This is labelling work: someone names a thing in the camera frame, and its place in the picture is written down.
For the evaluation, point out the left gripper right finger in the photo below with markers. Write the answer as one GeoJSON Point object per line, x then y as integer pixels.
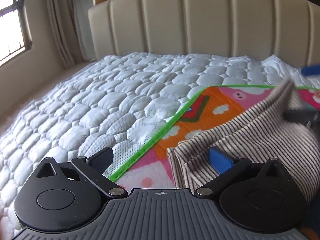
{"type": "Point", "coordinates": [229, 169]}

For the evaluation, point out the colourful cartoon play mat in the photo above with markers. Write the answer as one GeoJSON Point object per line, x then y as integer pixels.
{"type": "Point", "coordinates": [213, 107]}

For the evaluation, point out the beige curtain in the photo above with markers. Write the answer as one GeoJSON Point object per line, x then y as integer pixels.
{"type": "Point", "coordinates": [62, 22]}

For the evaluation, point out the beige padded headboard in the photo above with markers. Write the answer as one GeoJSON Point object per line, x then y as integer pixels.
{"type": "Point", "coordinates": [288, 29]}

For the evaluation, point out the brown striped knit garment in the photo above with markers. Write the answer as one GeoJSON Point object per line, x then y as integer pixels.
{"type": "Point", "coordinates": [258, 133]}

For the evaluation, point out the white quilted mattress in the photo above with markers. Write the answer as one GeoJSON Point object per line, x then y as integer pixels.
{"type": "Point", "coordinates": [127, 103]}

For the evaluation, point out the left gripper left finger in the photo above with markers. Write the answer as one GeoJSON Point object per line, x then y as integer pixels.
{"type": "Point", "coordinates": [92, 169]}

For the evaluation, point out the barred window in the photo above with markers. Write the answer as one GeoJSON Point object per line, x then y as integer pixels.
{"type": "Point", "coordinates": [14, 35]}

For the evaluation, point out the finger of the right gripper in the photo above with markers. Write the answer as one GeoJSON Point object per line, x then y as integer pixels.
{"type": "Point", "coordinates": [311, 70]}
{"type": "Point", "coordinates": [309, 118]}

